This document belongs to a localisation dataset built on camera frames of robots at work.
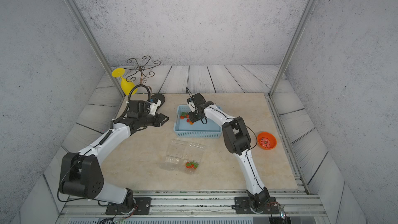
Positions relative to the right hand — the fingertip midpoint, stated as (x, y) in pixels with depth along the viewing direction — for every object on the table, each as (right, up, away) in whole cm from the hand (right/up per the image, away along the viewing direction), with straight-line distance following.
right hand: (192, 116), depth 102 cm
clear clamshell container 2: (+1, -21, -12) cm, 24 cm away
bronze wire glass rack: (-30, +29, -9) cm, 42 cm away
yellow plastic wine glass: (-39, +20, -8) cm, 44 cm away
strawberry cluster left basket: (-5, +1, +6) cm, 8 cm away
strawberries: (+2, -24, -18) cm, 30 cm away
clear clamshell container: (-10, -21, -11) cm, 25 cm away
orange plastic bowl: (+44, -13, -10) cm, 47 cm away
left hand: (-12, 0, -16) cm, 20 cm away
